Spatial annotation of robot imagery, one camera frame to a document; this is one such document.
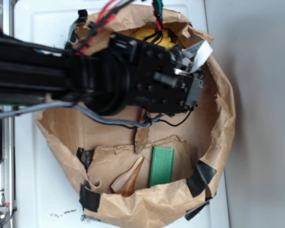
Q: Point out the yellow cloth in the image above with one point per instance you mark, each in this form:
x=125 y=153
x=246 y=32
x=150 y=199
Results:
x=166 y=40

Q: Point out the aluminium frame rail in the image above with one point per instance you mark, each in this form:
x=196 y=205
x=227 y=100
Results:
x=8 y=207

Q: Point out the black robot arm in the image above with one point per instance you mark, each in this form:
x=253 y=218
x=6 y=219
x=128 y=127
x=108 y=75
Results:
x=29 y=72

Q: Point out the torn brown paper strip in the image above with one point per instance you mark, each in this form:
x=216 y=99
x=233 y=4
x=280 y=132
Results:
x=141 y=139

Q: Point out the brown paper bag bin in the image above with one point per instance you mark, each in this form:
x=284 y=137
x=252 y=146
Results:
x=94 y=155

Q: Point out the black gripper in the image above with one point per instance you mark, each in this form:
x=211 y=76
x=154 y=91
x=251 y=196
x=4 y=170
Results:
x=151 y=82

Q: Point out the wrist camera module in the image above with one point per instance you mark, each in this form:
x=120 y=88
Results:
x=182 y=59

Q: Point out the green rectangular block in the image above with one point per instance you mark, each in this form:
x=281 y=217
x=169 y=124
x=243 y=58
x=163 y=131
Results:
x=161 y=165

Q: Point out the white plastic tray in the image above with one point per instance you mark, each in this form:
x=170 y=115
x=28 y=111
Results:
x=44 y=197

